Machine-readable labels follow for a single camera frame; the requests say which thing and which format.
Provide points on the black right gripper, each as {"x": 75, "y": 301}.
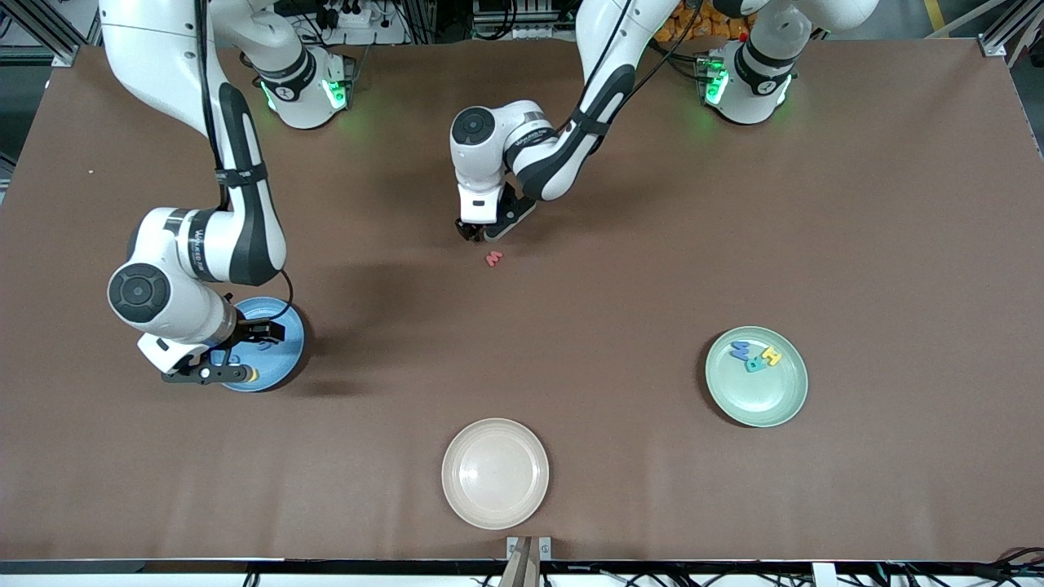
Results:
{"x": 247, "y": 333}

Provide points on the red letter W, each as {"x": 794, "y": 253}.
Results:
{"x": 493, "y": 260}

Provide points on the blue capital letter M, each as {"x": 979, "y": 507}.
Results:
{"x": 740, "y": 351}

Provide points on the teal letter R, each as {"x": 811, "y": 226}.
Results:
{"x": 753, "y": 365}

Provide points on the yellow letter H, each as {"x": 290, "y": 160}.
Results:
{"x": 771, "y": 356}

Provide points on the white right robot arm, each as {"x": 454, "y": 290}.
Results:
{"x": 155, "y": 49}

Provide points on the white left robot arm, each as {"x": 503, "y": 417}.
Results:
{"x": 612, "y": 49}

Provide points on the blue plate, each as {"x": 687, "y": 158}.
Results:
{"x": 285, "y": 363}

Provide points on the metal equipment rack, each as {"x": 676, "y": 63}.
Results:
{"x": 530, "y": 31}

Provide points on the white power strip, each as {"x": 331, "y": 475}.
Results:
{"x": 383, "y": 34}

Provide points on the beige plate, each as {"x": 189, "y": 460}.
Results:
{"x": 495, "y": 474}

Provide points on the orange packaged goods pile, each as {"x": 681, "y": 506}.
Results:
{"x": 718, "y": 28}

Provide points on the green plate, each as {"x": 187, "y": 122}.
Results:
{"x": 756, "y": 395}

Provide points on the metal table edge bracket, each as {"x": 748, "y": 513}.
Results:
{"x": 545, "y": 549}

